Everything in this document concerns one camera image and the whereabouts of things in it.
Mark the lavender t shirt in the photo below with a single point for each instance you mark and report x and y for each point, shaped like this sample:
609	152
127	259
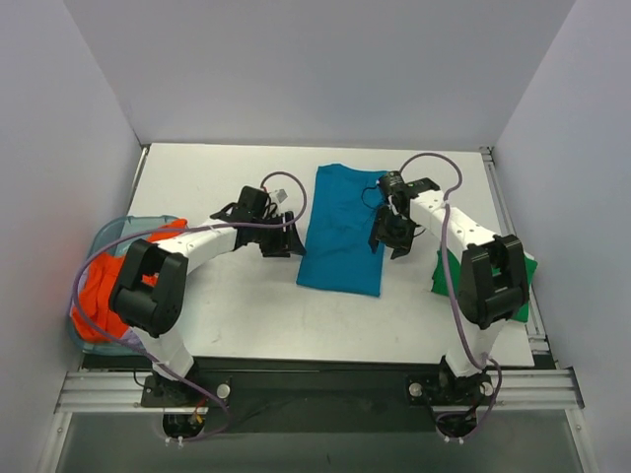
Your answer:
94	287

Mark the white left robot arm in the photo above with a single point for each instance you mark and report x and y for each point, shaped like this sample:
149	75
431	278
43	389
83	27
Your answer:
149	291

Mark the clear blue plastic bin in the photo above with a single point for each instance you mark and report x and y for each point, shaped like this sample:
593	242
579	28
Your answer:
112	349

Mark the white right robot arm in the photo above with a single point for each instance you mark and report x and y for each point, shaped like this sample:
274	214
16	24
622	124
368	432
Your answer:
484	271

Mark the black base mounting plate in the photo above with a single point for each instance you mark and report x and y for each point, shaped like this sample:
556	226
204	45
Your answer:
298	397

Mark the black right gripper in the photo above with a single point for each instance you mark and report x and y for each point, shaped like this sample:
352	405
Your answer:
389	227

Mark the orange t shirt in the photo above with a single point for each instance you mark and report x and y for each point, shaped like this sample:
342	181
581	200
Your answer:
142	223

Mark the aluminium frame rail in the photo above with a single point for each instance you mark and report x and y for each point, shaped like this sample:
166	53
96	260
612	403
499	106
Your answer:
261	338

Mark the teal blue t shirt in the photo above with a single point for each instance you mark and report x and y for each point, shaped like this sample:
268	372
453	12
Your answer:
339	258

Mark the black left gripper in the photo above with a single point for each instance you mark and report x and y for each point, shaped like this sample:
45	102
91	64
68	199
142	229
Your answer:
278	235

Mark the green folded t shirt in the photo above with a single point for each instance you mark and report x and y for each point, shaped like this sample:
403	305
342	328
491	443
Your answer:
440	287

